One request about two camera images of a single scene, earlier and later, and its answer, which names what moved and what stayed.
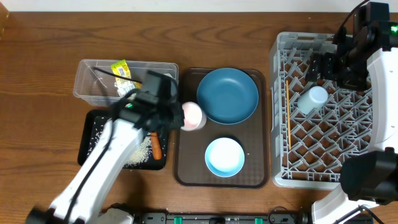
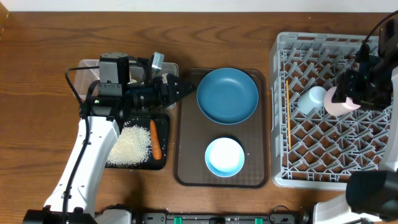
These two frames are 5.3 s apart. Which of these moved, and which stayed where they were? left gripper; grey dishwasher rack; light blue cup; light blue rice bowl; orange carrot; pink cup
Moved: pink cup; left gripper
Stayed: light blue cup; light blue rice bowl; grey dishwasher rack; orange carrot
